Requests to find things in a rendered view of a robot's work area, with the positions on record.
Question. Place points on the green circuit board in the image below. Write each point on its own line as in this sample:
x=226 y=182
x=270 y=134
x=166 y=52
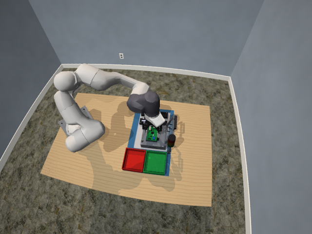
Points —
x=152 y=133

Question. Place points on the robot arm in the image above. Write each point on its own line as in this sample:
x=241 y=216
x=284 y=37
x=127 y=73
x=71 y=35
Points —
x=82 y=130

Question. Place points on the green bin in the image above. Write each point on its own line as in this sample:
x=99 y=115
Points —
x=154 y=163

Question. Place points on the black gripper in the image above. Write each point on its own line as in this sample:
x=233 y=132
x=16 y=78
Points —
x=148 y=124

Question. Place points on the red open-top bin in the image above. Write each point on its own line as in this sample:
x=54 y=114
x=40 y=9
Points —
x=134 y=160

